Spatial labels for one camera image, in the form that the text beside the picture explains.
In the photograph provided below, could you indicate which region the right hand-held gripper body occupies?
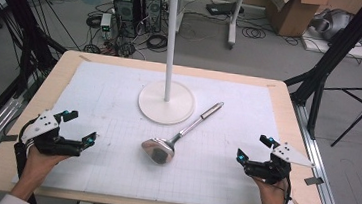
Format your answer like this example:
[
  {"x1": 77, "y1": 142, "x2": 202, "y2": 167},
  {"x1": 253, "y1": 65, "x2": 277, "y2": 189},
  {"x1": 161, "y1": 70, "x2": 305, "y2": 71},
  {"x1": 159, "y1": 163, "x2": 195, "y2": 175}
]
[{"x1": 243, "y1": 138, "x2": 318, "y2": 190}]

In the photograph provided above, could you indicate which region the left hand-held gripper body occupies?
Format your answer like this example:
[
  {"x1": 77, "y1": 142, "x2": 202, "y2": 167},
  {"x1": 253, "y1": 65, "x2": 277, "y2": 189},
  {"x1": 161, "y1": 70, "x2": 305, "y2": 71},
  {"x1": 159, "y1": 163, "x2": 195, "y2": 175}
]
[{"x1": 17, "y1": 107, "x2": 87, "y2": 159}]

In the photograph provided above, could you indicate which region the steel ladle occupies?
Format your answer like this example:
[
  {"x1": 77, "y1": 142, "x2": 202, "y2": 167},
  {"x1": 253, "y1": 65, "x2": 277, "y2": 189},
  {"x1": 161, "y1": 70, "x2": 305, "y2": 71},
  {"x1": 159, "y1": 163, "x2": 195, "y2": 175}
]
[{"x1": 139, "y1": 94, "x2": 225, "y2": 172}]

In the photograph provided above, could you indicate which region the white hook stand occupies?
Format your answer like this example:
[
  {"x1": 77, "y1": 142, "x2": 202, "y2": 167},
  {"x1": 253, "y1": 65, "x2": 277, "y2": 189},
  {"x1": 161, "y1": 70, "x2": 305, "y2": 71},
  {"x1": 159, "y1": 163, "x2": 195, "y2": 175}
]
[{"x1": 135, "y1": 0, "x2": 207, "y2": 128}]

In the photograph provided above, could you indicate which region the person's right hand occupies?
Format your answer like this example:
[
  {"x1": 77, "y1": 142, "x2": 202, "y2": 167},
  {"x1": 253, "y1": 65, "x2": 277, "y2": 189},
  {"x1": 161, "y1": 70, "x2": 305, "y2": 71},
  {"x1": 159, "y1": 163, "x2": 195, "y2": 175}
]
[{"x1": 249, "y1": 174, "x2": 292, "y2": 204}]

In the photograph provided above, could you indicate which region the person's left hand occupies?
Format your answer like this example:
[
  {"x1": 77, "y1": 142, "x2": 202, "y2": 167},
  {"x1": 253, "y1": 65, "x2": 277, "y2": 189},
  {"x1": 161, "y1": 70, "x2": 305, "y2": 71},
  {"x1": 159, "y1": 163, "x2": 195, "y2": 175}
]
[{"x1": 19, "y1": 144, "x2": 72, "y2": 190}]

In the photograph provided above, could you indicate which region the white grid mat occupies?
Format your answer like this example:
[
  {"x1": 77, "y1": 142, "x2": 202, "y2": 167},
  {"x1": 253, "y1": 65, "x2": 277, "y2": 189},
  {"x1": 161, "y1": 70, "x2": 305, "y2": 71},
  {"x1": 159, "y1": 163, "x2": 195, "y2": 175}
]
[{"x1": 10, "y1": 54, "x2": 309, "y2": 204}]

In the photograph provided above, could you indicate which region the grey tape piece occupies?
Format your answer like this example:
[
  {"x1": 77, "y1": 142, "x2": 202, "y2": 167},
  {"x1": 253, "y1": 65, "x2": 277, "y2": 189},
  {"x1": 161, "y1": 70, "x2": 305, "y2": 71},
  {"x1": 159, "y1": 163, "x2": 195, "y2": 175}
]
[
  {"x1": 303, "y1": 175, "x2": 325, "y2": 188},
  {"x1": 0, "y1": 133, "x2": 19, "y2": 150}
]

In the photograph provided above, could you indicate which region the small silver box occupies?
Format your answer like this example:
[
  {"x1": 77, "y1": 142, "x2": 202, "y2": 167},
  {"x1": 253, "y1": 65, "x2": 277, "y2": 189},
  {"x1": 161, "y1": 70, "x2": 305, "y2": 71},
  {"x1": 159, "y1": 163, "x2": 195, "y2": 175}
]
[{"x1": 98, "y1": 12, "x2": 114, "y2": 40}]

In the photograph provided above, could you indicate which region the white flat board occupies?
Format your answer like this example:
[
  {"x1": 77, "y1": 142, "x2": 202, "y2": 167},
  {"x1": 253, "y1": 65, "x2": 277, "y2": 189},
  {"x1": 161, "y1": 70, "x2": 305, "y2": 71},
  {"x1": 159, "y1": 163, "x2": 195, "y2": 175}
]
[{"x1": 299, "y1": 34, "x2": 362, "y2": 61}]

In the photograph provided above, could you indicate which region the large black computer tower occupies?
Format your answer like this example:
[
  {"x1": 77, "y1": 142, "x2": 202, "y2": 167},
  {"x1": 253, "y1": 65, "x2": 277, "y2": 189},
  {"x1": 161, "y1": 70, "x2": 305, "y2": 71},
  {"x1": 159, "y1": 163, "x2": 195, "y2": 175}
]
[{"x1": 109, "y1": 0, "x2": 144, "y2": 40}]

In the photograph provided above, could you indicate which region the white stand leg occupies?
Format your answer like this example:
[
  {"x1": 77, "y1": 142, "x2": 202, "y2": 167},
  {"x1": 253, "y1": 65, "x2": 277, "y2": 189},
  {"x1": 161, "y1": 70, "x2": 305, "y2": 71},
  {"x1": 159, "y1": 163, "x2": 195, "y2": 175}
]
[{"x1": 225, "y1": 0, "x2": 247, "y2": 52}]

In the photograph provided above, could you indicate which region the cardboard box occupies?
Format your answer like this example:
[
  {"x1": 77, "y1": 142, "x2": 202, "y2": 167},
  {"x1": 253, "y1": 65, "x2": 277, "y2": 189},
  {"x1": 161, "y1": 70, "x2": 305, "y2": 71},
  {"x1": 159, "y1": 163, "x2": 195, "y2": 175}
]
[{"x1": 262, "y1": 0, "x2": 362, "y2": 45}]

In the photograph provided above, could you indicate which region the grey bag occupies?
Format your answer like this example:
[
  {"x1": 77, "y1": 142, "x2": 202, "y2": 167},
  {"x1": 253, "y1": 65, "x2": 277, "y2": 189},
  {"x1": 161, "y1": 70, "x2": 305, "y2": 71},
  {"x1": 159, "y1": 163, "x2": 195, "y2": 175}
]
[{"x1": 308, "y1": 6, "x2": 355, "y2": 44}]

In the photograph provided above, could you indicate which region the slim black computer tower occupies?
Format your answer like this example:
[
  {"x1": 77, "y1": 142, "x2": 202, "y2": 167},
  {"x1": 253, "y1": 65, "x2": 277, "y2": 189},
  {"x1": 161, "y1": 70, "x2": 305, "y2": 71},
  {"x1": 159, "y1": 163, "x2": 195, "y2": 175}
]
[{"x1": 138, "y1": 0, "x2": 165, "y2": 35}]

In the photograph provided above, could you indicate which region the flat black device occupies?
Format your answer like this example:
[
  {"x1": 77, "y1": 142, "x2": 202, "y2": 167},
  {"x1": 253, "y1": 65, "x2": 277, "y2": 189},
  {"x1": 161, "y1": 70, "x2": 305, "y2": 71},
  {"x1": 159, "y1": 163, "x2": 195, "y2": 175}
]
[{"x1": 204, "y1": 0, "x2": 246, "y2": 20}]

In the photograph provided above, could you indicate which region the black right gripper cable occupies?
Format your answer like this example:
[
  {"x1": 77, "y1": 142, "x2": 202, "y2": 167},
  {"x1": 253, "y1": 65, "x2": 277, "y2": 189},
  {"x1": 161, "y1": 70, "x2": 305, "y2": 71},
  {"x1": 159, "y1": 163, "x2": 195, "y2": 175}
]
[{"x1": 279, "y1": 176, "x2": 295, "y2": 204}]

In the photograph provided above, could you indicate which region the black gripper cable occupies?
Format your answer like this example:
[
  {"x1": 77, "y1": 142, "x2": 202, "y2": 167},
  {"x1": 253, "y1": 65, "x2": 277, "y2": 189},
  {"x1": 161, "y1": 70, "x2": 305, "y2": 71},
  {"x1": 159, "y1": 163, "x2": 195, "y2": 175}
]
[
  {"x1": 7, "y1": 117, "x2": 48, "y2": 204},
  {"x1": 279, "y1": 176, "x2": 295, "y2": 204}
]

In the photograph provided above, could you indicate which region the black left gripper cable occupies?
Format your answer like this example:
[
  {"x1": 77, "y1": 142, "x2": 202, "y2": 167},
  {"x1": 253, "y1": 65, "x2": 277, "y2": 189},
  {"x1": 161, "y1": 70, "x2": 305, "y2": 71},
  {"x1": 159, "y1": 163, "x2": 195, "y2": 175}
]
[{"x1": 7, "y1": 117, "x2": 48, "y2": 204}]

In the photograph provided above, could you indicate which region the coiled black cable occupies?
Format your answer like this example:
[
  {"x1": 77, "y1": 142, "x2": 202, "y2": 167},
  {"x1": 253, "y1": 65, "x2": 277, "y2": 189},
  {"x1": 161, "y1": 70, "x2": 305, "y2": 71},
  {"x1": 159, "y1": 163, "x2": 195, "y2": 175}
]
[
  {"x1": 145, "y1": 32, "x2": 170, "y2": 52},
  {"x1": 85, "y1": 14, "x2": 104, "y2": 30},
  {"x1": 240, "y1": 26, "x2": 268, "y2": 41}
]

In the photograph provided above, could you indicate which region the black frame post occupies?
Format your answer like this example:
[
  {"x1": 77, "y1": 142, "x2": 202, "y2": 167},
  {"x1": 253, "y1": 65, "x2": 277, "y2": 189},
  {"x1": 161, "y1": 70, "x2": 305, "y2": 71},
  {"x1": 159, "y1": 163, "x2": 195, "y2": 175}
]
[
  {"x1": 0, "y1": 0, "x2": 73, "y2": 105},
  {"x1": 278, "y1": 0, "x2": 362, "y2": 145}
]

